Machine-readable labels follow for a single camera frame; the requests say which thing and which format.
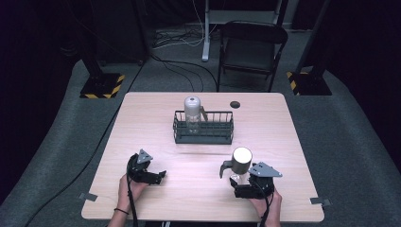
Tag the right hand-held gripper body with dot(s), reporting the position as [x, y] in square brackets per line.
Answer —
[261, 184]

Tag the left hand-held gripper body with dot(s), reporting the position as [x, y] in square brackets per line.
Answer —
[138, 171]

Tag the glass bottle with grey cap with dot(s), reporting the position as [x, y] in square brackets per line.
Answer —
[192, 110]

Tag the person's left hand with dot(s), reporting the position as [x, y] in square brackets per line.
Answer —
[132, 190]

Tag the person's right hand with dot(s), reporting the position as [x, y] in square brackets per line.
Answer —
[268, 206]

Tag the black wrist band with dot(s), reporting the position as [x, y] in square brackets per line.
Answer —
[121, 210]

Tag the grey tape strip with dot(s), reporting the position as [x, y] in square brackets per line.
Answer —
[320, 201]
[87, 196]

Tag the black table grommet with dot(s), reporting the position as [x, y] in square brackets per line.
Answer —
[235, 104]

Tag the black stand with striped base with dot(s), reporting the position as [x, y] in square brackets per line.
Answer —
[101, 85]
[310, 83]

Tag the black folding chair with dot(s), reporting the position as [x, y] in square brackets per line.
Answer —
[250, 50]

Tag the white metal stand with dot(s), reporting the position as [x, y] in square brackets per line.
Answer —
[206, 38]

